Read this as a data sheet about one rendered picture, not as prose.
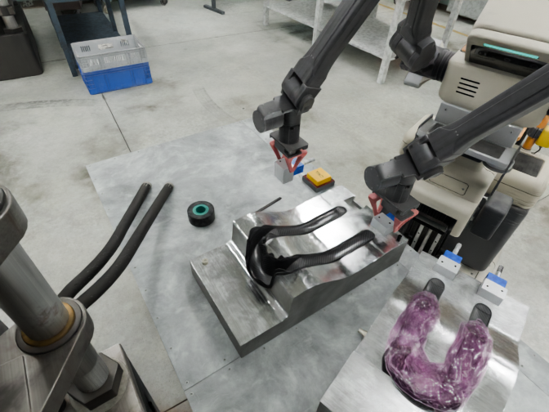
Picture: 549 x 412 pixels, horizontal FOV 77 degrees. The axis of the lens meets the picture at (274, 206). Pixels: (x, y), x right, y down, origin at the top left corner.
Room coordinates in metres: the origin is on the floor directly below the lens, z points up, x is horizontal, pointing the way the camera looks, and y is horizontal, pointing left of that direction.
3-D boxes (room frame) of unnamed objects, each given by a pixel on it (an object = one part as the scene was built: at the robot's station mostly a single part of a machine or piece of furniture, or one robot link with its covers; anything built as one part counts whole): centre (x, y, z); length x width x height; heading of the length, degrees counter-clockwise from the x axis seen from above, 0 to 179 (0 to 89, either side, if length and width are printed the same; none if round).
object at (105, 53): (3.37, 1.65, 0.28); 0.61 x 0.41 x 0.15; 122
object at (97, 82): (3.37, 1.65, 0.11); 0.61 x 0.41 x 0.22; 122
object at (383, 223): (0.68, -0.33, 0.89); 0.13 x 0.05 x 0.05; 125
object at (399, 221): (0.64, -0.31, 0.95); 0.07 x 0.07 x 0.09; 35
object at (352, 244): (0.57, -0.09, 0.92); 0.35 x 0.16 x 0.09; 125
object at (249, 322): (0.57, -0.07, 0.87); 0.50 x 0.26 x 0.14; 125
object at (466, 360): (0.33, -0.35, 0.90); 0.26 x 0.18 x 0.08; 143
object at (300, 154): (0.81, -0.04, 0.99); 0.07 x 0.07 x 0.09; 35
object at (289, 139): (0.82, -0.03, 1.06); 0.10 x 0.07 x 0.07; 35
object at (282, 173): (0.85, -0.06, 0.93); 0.13 x 0.05 x 0.05; 125
